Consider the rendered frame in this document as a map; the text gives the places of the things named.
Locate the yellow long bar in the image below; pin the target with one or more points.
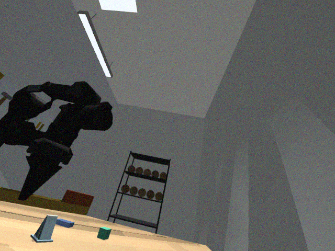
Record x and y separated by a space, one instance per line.
72 202

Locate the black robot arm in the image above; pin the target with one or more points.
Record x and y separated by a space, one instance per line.
87 112

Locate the dark blue rectangular bar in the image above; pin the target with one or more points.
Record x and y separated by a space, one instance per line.
64 223

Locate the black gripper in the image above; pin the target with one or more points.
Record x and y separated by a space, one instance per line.
45 156

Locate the green cube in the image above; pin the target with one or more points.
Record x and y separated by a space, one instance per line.
104 233

